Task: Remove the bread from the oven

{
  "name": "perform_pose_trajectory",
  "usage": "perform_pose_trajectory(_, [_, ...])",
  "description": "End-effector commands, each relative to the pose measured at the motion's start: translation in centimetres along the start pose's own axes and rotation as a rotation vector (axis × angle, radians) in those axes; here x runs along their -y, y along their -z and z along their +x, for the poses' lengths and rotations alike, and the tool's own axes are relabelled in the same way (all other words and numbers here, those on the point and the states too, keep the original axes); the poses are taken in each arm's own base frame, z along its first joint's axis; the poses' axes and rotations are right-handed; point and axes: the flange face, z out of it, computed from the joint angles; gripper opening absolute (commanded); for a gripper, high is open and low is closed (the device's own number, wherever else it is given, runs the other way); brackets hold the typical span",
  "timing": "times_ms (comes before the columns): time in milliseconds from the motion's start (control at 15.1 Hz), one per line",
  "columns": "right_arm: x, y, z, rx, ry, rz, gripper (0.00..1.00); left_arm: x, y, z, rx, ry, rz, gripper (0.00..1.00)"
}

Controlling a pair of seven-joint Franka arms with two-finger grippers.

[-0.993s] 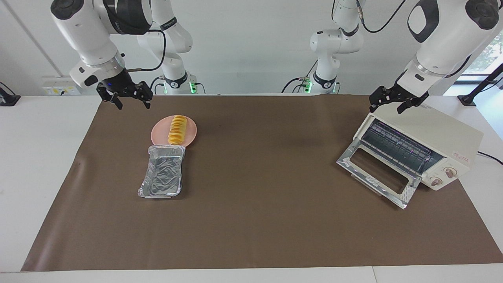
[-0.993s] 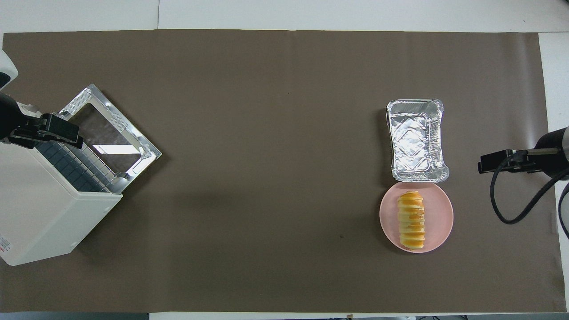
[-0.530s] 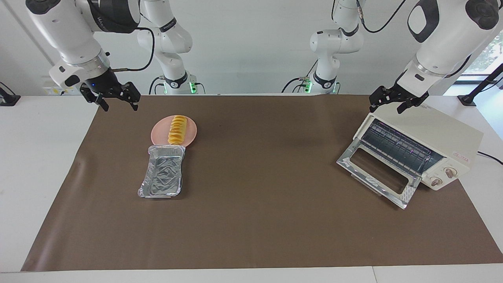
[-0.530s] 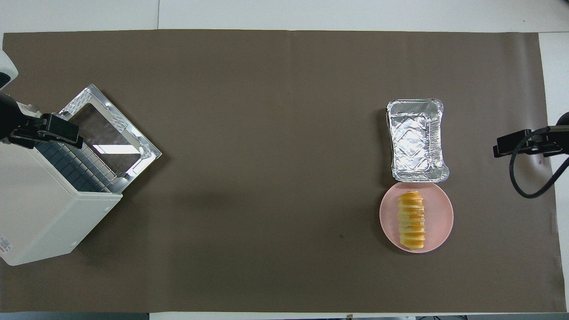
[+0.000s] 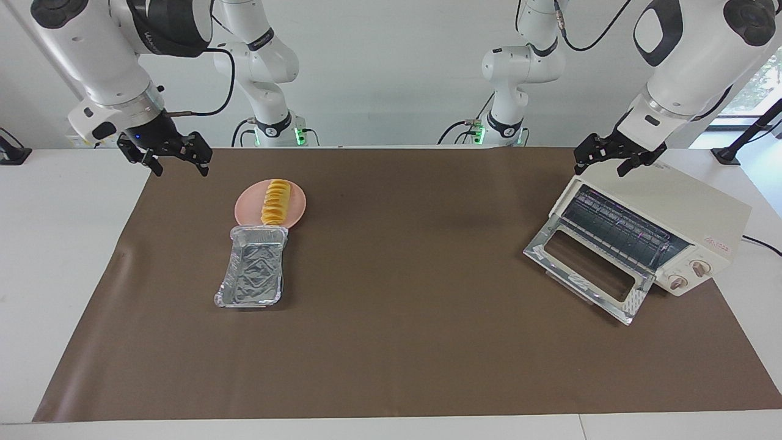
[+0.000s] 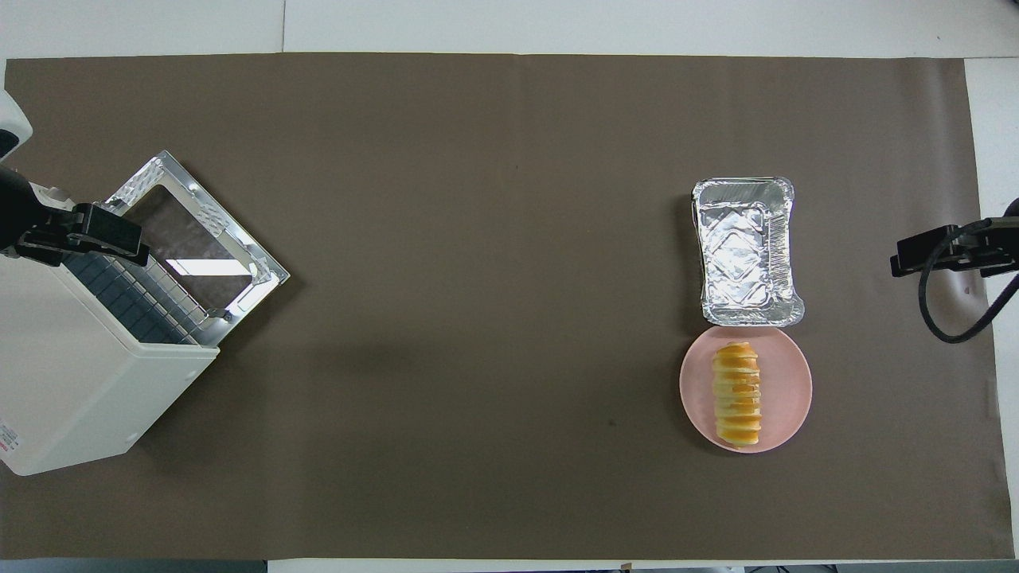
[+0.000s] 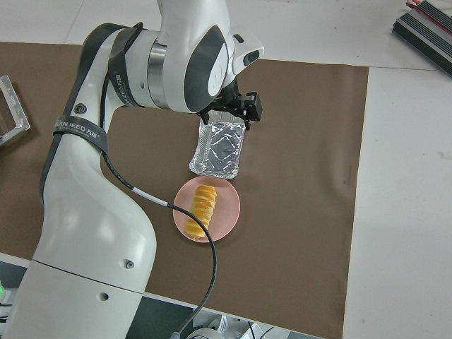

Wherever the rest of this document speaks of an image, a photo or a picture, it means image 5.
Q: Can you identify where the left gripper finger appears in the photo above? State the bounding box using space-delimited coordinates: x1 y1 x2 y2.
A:
618 137 667 178
573 131 609 177

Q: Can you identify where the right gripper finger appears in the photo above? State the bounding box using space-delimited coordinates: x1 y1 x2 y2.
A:
117 133 165 178
178 130 214 178

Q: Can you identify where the golden ridged bread loaf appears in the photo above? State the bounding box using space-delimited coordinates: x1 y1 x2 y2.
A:
261 178 293 226

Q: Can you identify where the aluminium foil tray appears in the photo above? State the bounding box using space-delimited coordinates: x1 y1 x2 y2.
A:
214 224 289 309

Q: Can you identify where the cream white toaster oven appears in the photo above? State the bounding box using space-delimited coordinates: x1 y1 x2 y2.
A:
549 160 752 297

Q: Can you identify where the glass oven door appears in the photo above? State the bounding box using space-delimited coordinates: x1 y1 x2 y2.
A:
523 215 657 326

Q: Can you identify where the pink round plate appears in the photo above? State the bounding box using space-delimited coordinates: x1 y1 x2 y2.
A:
235 178 307 230

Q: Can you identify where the black clamp stand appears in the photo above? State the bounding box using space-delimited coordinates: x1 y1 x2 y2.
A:
712 98 782 166

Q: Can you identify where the window with green foliage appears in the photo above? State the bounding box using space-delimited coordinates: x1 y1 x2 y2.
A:
709 46 782 132

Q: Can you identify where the brown table mat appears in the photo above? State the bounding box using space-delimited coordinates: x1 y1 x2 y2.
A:
32 147 782 422

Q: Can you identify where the black base cable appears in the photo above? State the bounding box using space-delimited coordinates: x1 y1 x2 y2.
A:
437 92 495 145
231 118 257 147

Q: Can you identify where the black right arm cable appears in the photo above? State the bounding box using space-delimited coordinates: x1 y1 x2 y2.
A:
165 48 236 118

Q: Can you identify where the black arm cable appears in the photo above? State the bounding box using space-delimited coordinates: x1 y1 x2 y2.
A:
553 0 734 120
165 48 236 118

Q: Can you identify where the metal wire oven rack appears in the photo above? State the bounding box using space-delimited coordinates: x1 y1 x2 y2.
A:
560 183 692 277

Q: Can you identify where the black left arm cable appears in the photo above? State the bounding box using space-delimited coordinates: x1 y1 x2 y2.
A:
553 0 734 120

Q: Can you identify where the black desk mount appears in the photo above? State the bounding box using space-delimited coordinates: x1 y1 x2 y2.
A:
0 127 32 166

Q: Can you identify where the black oven power cord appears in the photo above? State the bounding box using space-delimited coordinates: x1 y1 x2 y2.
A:
742 235 782 257

